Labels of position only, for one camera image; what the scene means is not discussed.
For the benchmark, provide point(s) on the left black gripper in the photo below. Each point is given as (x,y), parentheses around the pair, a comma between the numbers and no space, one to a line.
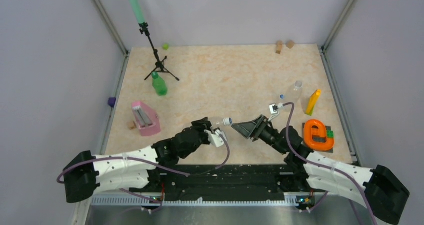
(201,125)

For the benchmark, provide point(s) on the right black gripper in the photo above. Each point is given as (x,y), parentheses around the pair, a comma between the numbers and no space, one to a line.
(246,128)

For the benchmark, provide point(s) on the clear bottle blue-white cap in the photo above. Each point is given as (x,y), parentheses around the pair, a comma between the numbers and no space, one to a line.
(218,122)

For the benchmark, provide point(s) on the clear plastic bottle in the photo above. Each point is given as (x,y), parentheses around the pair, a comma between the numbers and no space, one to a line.
(294,92)

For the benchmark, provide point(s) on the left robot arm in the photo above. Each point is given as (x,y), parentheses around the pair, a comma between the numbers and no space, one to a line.
(87,174)

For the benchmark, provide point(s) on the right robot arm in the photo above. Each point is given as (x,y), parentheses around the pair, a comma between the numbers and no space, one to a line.
(376,188)

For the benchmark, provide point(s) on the green plastic bottle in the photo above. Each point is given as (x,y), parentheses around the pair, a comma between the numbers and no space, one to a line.
(159,84)

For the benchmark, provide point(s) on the pink toy toaster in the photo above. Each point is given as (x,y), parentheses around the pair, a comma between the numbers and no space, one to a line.
(146,119)

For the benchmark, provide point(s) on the orange tape dispenser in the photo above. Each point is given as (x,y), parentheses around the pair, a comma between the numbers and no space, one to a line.
(316,134)

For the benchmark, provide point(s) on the small wooden cube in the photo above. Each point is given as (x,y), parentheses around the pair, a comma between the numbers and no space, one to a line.
(131,125)

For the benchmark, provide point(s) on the yellow green block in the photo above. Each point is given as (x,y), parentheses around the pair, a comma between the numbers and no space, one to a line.
(312,102)

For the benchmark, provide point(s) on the small green lego brick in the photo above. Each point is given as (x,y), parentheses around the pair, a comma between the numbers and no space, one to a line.
(330,134)

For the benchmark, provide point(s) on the wooden block left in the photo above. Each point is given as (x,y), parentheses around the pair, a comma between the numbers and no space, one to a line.
(279,47)

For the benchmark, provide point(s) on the wooden block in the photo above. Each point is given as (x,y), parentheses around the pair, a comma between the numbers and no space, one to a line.
(290,44)
(279,47)

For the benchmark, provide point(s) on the small green cap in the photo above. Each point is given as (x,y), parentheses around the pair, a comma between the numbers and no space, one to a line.
(165,46)

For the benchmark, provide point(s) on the wooden block right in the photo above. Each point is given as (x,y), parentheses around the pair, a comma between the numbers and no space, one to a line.
(290,44)

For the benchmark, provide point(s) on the purple small object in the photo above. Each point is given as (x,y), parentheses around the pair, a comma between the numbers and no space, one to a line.
(112,102)

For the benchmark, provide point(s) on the black tripod green pole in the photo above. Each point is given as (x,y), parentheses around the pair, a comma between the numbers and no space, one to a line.
(144,30)

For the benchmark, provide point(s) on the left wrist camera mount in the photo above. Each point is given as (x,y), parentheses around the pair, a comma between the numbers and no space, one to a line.
(217,137)

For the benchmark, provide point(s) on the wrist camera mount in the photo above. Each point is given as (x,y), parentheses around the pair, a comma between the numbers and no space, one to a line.
(217,137)
(275,110)

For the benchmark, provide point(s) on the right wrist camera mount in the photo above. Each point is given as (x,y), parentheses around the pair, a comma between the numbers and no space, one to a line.
(275,110)

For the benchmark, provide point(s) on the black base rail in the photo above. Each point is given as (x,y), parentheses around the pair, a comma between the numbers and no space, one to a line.
(230,183)

